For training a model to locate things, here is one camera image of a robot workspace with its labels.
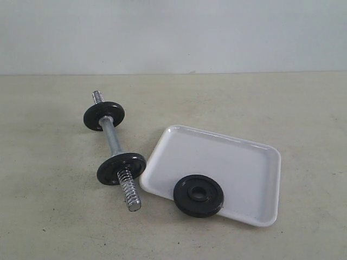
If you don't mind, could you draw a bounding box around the chrome dumbbell bar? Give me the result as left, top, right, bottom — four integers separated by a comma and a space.
91, 90, 142, 212

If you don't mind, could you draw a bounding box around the black weight plate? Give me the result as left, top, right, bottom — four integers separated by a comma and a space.
173, 174, 224, 218
97, 152, 146, 185

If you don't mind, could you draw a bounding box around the black weight plate far end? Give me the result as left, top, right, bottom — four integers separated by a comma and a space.
83, 101, 125, 131

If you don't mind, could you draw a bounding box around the white rectangular plastic tray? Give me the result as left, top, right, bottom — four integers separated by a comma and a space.
139, 125, 281, 227

